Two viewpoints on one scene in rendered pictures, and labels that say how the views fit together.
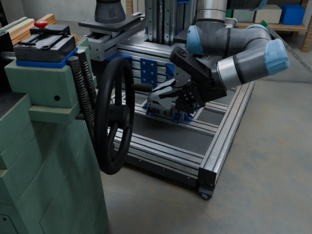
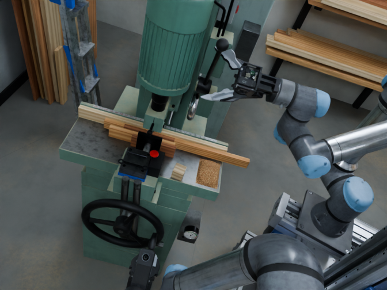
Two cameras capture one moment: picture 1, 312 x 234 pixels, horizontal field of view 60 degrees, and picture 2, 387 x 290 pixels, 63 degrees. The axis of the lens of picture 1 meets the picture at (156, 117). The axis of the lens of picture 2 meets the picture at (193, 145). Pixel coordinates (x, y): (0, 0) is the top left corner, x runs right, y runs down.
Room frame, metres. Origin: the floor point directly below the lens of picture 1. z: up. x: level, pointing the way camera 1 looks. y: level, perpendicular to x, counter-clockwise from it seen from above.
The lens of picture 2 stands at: (0.56, -0.44, 1.83)
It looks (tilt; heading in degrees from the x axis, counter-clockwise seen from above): 46 degrees down; 76
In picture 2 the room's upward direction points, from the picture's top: 20 degrees clockwise
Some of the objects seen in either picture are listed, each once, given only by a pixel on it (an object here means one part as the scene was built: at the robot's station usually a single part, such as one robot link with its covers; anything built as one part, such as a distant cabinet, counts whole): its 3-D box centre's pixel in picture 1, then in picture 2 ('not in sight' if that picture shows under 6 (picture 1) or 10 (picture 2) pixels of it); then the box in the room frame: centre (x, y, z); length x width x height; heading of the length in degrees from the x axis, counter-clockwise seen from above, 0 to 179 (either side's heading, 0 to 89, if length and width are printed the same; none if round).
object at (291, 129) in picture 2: not in sight; (292, 129); (1.01, 0.26, 1.24); 0.11 x 0.08 x 0.11; 104
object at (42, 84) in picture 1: (53, 74); (138, 174); (0.57, 0.24, 0.91); 0.15 x 0.14 x 0.09; 171
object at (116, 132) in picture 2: not in sight; (141, 139); (0.57, 0.40, 0.92); 0.25 x 0.02 x 0.05; 172
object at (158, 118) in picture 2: not in sight; (158, 113); (0.61, 0.45, 1.03); 0.14 x 0.07 x 0.09; 81
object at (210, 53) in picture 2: not in sight; (216, 53); (0.78, 0.62, 1.22); 0.09 x 0.08 x 0.15; 81
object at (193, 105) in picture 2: not in sight; (193, 106); (0.74, 0.54, 1.02); 0.12 x 0.03 x 0.12; 81
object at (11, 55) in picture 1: (12, 57); (146, 149); (0.59, 0.33, 0.95); 0.09 x 0.07 x 0.09; 171
